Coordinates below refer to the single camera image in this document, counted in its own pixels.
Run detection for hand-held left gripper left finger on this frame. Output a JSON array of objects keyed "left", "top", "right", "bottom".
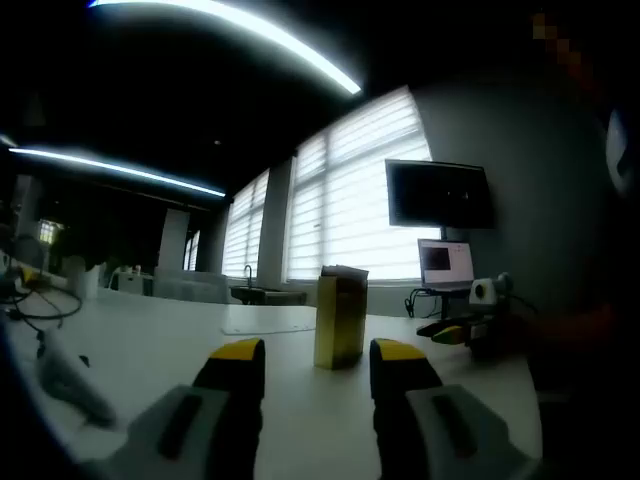
[{"left": 107, "top": 338, "right": 266, "bottom": 480}]

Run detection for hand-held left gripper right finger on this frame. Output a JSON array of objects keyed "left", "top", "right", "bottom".
[{"left": 368, "top": 338, "right": 544, "bottom": 480}]

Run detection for gold paper bag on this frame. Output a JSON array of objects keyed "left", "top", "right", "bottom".
[{"left": 313, "top": 264, "right": 370, "bottom": 370}]

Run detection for open laptop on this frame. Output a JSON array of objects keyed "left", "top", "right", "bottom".
[{"left": 417, "top": 238, "right": 476, "bottom": 293}]

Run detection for white table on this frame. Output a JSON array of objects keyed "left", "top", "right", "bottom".
[{"left": 0, "top": 287, "right": 546, "bottom": 464}]

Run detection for metal sink with faucet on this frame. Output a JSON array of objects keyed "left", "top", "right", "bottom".
[{"left": 230, "top": 264, "right": 307, "bottom": 306}]

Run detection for white low cabinet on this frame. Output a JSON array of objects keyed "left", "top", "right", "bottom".
[{"left": 152, "top": 267, "right": 229, "bottom": 304}]

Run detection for white window blinds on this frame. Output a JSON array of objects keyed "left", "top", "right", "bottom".
[{"left": 222, "top": 87, "right": 441, "bottom": 284}]

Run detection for white plant pot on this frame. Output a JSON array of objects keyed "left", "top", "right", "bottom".
[{"left": 64, "top": 254, "right": 104, "bottom": 300}]

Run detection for white chest device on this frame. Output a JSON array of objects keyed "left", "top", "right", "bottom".
[{"left": 604, "top": 107, "right": 639, "bottom": 199}]

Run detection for green potted plant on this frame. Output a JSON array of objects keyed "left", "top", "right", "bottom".
[{"left": 39, "top": 219, "right": 109, "bottom": 271}]

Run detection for straight ceiling light strip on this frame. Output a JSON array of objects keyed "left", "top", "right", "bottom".
[{"left": 8, "top": 145, "right": 227, "bottom": 198}]

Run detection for long curved ceiling light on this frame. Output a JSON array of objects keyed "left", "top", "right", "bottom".
[{"left": 89, "top": 0, "right": 362, "bottom": 95}]

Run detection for black wall monitor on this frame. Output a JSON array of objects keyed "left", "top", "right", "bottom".
[{"left": 384, "top": 158, "right": 497, "bottom": 231}]

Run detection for tangled black cables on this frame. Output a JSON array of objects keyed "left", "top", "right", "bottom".
[{"left": 0, "top": 284, "right": 84, "bottom": 331}]

